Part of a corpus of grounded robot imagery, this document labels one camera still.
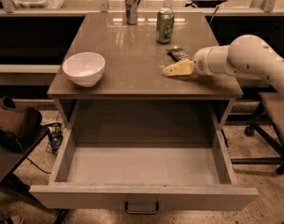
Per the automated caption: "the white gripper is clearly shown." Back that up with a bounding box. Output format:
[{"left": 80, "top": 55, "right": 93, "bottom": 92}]
[{"left": 163, "top": 47, "right": 213, "bottom": 77}]

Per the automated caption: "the black rxbar chocolate wrapper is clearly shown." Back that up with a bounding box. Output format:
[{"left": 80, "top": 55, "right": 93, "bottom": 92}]
[{"left": 167, "top": 48, "right": 192, "bottom": 62}]

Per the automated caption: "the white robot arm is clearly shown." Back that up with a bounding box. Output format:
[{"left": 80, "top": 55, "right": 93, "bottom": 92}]
[{"left": 163, "top": 35, "right": 284, "bottom": 97}]

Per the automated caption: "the grey cabinet with glossy top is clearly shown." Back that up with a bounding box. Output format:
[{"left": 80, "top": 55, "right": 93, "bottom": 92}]
[{"left": 49, "top": 13, "right": 242, "bottom": 147}]

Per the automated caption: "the open top drawer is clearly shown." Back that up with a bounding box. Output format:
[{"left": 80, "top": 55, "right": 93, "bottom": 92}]
[{"left": 29, "top": 100, "right": 260, "bottom": 212}]

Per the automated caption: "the green soda can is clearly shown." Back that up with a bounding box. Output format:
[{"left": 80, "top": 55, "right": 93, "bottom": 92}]
[{"left": 156, "top": 7, "right": 174, "bottom": 44}]

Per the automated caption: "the silver energy drink can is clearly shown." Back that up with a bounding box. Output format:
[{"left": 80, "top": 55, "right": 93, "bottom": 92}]
[{"left": 125, "top": 0, "right": 137, "bottom": 25}]

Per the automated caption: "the white ceramic bowl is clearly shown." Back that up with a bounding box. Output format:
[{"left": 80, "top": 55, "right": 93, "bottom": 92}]
[{"left": 62, "top": 52, "right": 106, "bottom": 87}]

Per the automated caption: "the blue snack bag on floor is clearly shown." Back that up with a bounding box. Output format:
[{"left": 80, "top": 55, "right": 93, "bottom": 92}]
[{"left": 48, "top": 123, "right": 63, "bottom": 153}]

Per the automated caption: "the brown bag on chair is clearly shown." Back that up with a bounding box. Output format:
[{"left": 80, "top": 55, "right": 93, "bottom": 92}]
[{"left": 0, "top": 97, "right": 42, "bottom": 152}]

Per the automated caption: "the black side table left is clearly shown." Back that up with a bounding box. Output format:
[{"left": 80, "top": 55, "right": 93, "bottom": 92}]
[{"left": 0, "top": 124, "right": 71, "bottom": 224}]

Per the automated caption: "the black drawer handle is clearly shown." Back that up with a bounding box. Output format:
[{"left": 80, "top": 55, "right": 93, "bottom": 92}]
[{"left": 124, "top": 202, "right": 160, "bottom": 216}]

